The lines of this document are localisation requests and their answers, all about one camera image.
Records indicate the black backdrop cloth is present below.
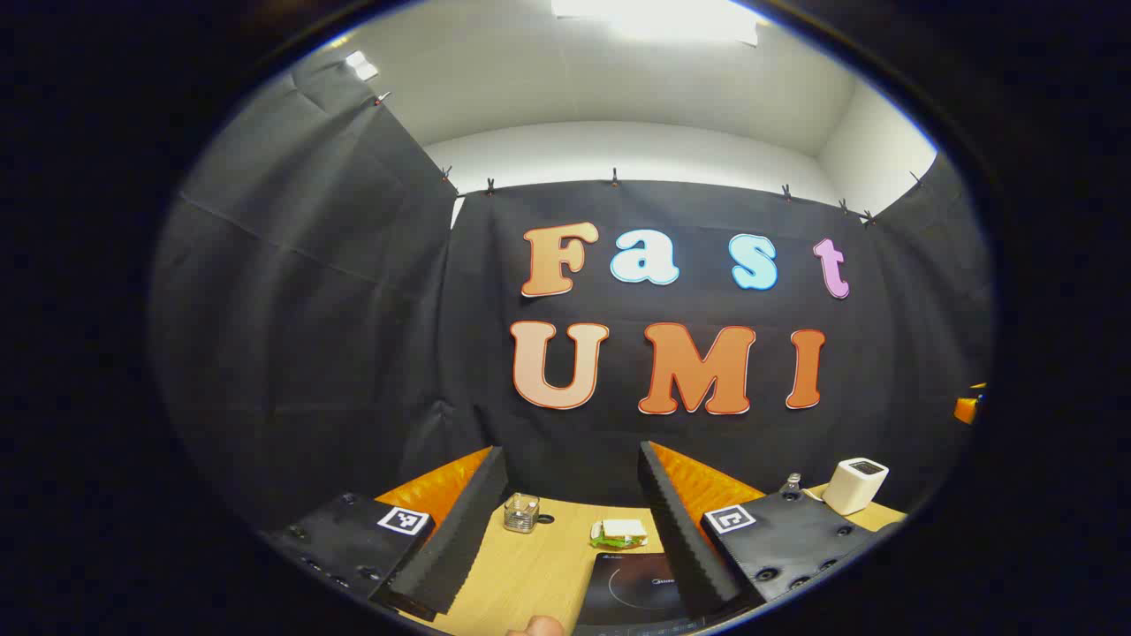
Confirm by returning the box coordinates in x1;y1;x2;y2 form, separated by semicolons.
148;57;998;533

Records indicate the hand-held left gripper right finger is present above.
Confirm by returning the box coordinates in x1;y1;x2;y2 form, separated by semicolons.
638;440;907;624

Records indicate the black induction cooktop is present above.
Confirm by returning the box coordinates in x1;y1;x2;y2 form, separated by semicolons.
574;552;708;633

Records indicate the white toaster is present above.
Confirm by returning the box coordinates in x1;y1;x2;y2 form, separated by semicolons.
822;458;890;516

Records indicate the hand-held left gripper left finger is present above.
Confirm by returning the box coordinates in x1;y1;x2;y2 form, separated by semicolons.
261;446;511;624

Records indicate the sandwich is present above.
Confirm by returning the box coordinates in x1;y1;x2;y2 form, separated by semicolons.
590;519;649;549

